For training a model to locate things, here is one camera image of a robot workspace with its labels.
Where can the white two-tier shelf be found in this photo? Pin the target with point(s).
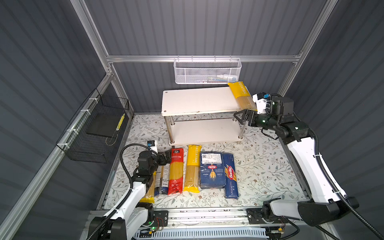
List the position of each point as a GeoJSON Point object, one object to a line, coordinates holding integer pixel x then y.
{"type": "Point", "coordinates": [183, 109]}

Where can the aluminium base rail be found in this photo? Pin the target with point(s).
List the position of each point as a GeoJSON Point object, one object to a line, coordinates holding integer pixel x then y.
{"type": "Point", "coordinates": [183, 218]}

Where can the dark blue Barilla box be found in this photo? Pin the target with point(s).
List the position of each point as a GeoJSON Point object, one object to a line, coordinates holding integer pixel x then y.
{"type": "Point", "coordinates": [212, 173]}

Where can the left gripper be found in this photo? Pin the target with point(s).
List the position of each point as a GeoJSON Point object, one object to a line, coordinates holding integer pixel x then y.
{"type": "Point", "coordinates": [166, 156]}

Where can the yellow pasta time bag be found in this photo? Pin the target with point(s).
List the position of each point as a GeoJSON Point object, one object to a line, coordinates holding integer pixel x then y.
{"type": "Point", "coordinates": [193, 169]}
{"type": "Point", "coordinates": [242, 96]}

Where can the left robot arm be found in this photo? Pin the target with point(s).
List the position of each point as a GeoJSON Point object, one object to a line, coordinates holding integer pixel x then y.
{"type": "Point", "coordinates": [129, 214]}

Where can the yellow spaghetti bag far left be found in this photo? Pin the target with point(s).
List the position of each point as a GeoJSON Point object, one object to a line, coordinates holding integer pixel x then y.
{"type": "Point", "coordinates": [150, 195]}

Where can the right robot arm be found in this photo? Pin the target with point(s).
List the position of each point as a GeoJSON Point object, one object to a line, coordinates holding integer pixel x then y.
{"type": "Point", "coordinates": [327, 201]}

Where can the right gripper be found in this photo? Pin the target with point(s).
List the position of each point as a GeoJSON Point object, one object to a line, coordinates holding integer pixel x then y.
{"type": "Point", "coordinates": [250, 114]}

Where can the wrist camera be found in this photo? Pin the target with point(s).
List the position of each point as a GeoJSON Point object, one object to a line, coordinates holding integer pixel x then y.
{"type": "Point", "coordinates": [273, 104]}
{"type": "Point", "coordinates": [153, 145]}

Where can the red spaghetti bag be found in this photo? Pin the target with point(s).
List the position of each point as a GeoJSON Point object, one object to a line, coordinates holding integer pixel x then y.
{"type": "Point", "coordinates": [176, 172]}

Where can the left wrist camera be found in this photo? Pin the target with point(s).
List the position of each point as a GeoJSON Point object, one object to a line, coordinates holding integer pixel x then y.
{"type": "Point", "coordinates": [153, 145]}

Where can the white wire mesh basket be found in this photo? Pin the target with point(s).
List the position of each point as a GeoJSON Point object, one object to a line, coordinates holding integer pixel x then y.
{"type": "Point", "coordinates": [186, 68]}

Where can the clear blue spaghetti bag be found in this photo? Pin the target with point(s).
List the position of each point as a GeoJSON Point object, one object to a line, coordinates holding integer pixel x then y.
{"type": "Point", "coordinates": [162, 180]}

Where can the blue Barilla spaghetti box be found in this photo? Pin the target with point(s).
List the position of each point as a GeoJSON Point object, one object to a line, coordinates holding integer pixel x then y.
{"type": "Point", "coordinates": [231, 188]}

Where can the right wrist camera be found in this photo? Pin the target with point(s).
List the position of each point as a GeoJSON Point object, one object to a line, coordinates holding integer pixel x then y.
{"type": "Point", "coordinates": [273, 104]}

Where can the floral table mat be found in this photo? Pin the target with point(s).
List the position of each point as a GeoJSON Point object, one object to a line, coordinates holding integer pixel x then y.
{"type": "Point", "coordinates": [262, 168]}

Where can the items in white basket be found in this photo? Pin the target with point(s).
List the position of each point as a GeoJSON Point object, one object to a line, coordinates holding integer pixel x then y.
{"type": "Point", "coordinates": [215, 79]}

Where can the black wire basket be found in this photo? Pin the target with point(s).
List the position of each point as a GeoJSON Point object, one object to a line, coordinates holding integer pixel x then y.
{"type": "Point", "coordinates": [93, 137]}

